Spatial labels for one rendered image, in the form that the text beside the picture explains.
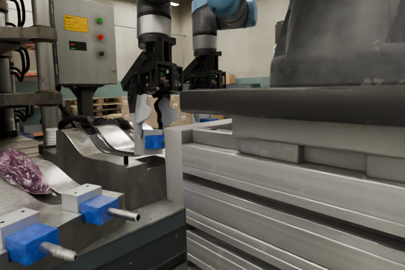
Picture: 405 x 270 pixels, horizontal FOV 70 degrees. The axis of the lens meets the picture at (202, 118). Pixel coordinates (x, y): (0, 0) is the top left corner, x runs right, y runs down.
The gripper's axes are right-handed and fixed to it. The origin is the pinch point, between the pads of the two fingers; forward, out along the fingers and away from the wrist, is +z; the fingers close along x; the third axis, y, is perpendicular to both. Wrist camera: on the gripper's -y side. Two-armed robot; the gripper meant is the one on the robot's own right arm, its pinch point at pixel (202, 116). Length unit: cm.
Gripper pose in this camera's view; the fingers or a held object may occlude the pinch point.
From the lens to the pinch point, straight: 91.2
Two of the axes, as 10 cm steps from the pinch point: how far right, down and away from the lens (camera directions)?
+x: 6.9, -1.0, 7.2
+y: 7.2, 0.5, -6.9
